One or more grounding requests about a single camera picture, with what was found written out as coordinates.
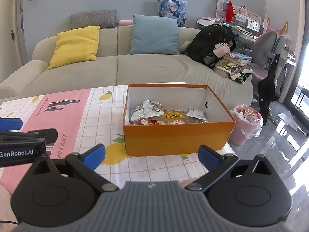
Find red-edged cracker packet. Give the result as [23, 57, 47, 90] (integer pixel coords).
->
[186, 109, 208, 123]

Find grey pillow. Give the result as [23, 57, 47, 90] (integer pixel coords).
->
[69, 10, 117, 29]

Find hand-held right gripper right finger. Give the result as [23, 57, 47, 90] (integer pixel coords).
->
[185, 144, 279, 192]

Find pink trash bin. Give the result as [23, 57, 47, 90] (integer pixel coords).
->
[228, 104, 263, 146]

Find white blue snack packet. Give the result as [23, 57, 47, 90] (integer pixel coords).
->
[132, 100, 165, 123]

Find yellow pillow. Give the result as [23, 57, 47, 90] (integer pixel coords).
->
[48, 25, 100, 70]

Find printed tote bag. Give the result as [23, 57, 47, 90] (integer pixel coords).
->
[214, 61, 254, 84]

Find beige sofa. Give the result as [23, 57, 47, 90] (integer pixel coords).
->
[0, 25, 254, 102]

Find desk shelf organiser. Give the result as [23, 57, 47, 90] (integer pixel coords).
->
[216, 0, 263, 33]

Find grey desk chair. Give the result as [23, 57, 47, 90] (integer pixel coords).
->
[251, 30, 294, 104]

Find papers on floor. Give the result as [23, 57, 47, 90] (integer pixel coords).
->
[278, 111, 300, 130]

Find black backpack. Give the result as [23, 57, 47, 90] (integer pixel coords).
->
[187, 24, 236, 68]

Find figure print pillow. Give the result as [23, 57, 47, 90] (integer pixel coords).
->
[157, 0, 188, 27]

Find stack of books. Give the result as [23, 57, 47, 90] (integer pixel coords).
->
[222, 52, 253, 66]

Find pink pouch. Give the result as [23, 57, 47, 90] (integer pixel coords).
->
[214, 43, 230, 58]

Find orange cardboard box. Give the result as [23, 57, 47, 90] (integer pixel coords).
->
[123, 83, 236, 157]

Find pink checked printed tablecloth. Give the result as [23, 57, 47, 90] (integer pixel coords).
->
[0, 84, 238, 194]

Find pink bolster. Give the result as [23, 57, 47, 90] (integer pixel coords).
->
[115, 19, 133, 27]

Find yellow waffle packet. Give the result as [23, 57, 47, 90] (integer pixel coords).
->
[162, 110, 187, 124]

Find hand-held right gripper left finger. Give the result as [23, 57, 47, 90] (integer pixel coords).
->
[26, 144, 120, 192]

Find red snack packet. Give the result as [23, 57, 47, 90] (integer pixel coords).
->
[130, 119, 167, 125]

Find red bag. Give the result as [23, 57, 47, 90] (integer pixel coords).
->
[222, 1, 234, 23]

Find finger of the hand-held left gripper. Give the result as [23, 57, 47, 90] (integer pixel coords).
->
[0, 118, 23, 131]
[0, 129, 58, 148]

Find black garment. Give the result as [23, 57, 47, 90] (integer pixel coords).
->
[257, 53, 288, 126]

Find blue pillow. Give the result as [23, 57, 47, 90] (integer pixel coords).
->
[129, 14, 181, 55]

